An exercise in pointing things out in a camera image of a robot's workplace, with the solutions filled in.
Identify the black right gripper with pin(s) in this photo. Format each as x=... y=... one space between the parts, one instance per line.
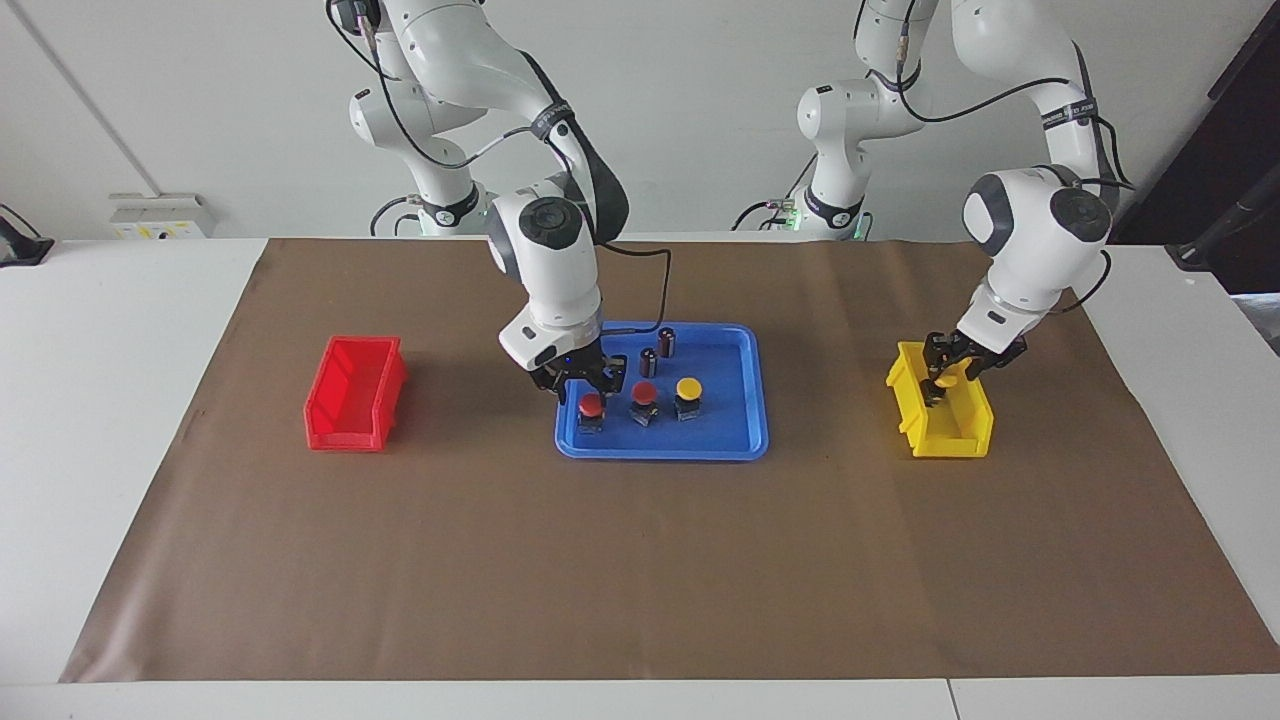
x=585 y=368

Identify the black pole stand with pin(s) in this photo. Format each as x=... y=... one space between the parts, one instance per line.
x=1230 y=225

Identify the black cylindrical capacitor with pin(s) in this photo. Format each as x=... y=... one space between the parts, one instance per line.
x=666 y=341
x=648 y=362

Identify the red push button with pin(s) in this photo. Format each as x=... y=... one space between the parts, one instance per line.
x=643 y=392
x=591 y=405

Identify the white wall socket box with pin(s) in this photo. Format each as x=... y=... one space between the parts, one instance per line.
x=160 y=215

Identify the black device at table edge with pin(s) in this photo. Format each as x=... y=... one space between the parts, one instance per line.
x=20 y=248

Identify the brown paper table mat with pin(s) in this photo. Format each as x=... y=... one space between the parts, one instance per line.
x=640 y=560

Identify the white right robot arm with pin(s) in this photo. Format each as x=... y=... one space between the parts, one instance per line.
x=550 y=260

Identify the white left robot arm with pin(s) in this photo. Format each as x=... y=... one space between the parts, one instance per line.
x=1030 y=230

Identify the yellow push button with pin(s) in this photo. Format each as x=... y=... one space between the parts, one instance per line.
x=950 y=381
x=688 y=387

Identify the yellow plastic bin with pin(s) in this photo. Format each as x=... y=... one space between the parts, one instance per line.
x=950 y=445

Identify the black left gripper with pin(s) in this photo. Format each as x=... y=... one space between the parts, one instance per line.
x=985 y=356

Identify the dark background panel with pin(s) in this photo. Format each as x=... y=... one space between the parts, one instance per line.
x=1250 y=120

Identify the blue plastic tray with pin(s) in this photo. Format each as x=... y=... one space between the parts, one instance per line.
x=720 y=435

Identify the red plastic bin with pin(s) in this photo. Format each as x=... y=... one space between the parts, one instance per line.
x=325 y=425

